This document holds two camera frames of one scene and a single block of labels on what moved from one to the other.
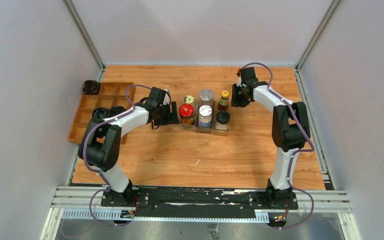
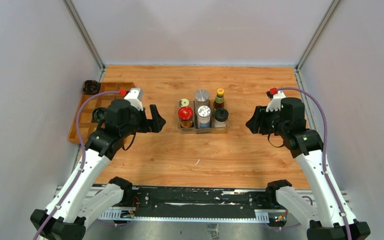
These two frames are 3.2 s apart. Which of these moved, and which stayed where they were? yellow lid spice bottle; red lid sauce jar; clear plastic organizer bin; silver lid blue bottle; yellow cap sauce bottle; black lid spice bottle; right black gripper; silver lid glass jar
Moved: silver lid glass jar; yellow lid spice bottle; black lid spice bottle; red lid sauce jar; yellow cap sauce bottle; right black gripper
Stayed: clear plastic organizer bin; silver lid blue bottle
